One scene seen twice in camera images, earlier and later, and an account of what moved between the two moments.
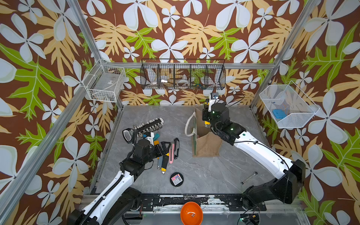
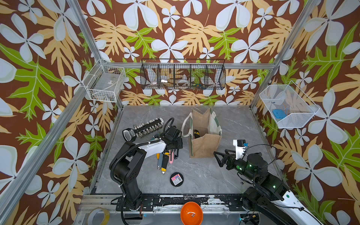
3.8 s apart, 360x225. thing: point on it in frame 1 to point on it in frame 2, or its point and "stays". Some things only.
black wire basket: x=183 y=74 stays
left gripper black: x=164 y=150 to x=180 y=143
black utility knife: x=176 y=148 stays
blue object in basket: x=279 y=113 stays
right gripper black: x=206 y=113 to x=231 y=158
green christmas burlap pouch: x=205 y=143 stays
